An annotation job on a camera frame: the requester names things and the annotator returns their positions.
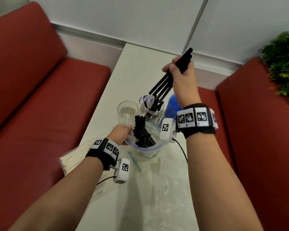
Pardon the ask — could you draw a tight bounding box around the person's left forearm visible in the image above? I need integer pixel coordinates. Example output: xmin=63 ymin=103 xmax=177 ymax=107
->
xmin=8 ymin=157 xmax=104 ymax=231

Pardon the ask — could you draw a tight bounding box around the green plant hedge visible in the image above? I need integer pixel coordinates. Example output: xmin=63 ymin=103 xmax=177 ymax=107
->
xmin=259 ymin=30 xmax=289 ymax=106

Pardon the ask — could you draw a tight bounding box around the bag of black straws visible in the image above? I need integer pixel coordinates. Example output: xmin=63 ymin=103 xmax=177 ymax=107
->
xmin=133 ymin=115 xmax=157 ymax=148

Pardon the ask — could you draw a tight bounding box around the black camera cable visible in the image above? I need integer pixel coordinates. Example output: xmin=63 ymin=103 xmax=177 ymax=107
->
xmin=172 ymin=138 xmax=188 ymax=164
xmin=97 ymin=175 xmax=117 ymax=186

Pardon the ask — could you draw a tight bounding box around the black right wristband with markers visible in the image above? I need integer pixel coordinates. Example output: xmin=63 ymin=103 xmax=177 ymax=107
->
xmin=176 ymin=103 xmax=219 ymax=139

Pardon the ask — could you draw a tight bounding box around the black right camera cable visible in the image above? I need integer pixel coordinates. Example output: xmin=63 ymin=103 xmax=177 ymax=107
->
xmin=172 ymin=138 xmax=188 ymax=164

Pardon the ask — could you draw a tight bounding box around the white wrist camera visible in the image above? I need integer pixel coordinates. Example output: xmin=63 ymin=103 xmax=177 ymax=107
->
xmin=113 ymin=158 xmax=130 ymax=184
xmin=160 ymin=117 xmax=178 ymax=143

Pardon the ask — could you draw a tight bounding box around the clear glass jar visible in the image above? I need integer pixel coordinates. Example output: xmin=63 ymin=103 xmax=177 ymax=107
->
xmin=139 ymin=95 xmax=165 ymax=124
xmin=117 ymin=100 xmax=140 ymax=127

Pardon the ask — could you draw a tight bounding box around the small bunch of blue straws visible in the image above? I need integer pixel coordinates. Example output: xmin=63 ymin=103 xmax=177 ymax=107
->
xmin=165 ymin=93 xmax=183 ymax=118

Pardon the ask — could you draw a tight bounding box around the red sofa beside plant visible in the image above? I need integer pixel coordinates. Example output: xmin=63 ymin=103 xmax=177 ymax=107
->
xmin=197 ymin=57 xmax=289 ymax=231

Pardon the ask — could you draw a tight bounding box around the person's right forearm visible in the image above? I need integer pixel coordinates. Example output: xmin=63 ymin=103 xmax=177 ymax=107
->
xmin=186 ymin=133 xmax=264 ymax=231

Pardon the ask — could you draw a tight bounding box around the clear plastic bag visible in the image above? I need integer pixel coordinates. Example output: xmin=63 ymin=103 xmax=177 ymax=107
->
xmin=144 ymin=155 xmax=200 ymax=231

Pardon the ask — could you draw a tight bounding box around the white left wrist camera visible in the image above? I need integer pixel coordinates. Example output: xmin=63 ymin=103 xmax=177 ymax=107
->
xmin=113 ymin=158 xmax=130 ymax=184

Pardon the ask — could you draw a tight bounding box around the person's right hand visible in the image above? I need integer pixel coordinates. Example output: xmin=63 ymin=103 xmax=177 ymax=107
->
xmin=162 ymin=57 xmax=202 ymax=109

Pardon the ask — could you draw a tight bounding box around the black left wristband with markers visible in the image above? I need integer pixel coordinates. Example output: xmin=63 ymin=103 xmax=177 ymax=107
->
xmin=85 ymin=138 xmax=120 ymax=171

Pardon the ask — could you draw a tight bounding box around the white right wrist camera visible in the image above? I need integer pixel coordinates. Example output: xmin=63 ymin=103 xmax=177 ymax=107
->
xmin=160 ymin=117 xmax=178 ymax=143

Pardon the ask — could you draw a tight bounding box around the black left camera cable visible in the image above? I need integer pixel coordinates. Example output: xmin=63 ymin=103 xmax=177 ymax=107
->
xmin=97 ymin=175 xmax=117 ymax=186

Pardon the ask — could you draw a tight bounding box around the small bunch of black straws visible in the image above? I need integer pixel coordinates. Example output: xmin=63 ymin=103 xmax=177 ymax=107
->
xmin=148 ymin=47 xmax=194 ymax=111
xmin=144 ymin=101 xmax=164 ymax=119

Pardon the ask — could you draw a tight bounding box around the person's left hand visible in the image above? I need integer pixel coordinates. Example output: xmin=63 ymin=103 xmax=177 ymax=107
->
xmin=107 ymin=124 xmax=132 ymax=146

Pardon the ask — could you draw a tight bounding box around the clear bag with white strips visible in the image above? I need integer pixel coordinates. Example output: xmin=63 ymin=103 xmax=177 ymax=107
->
xmin=125 ymin=121 xmax=167 ymax=158

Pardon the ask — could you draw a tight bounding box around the black wristband with markers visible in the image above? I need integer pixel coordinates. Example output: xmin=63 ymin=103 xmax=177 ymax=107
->
xmin=85 ymin=138 xmax=120 ymax=171
xmin=176 ymin=103 xmax=219 ymax=139

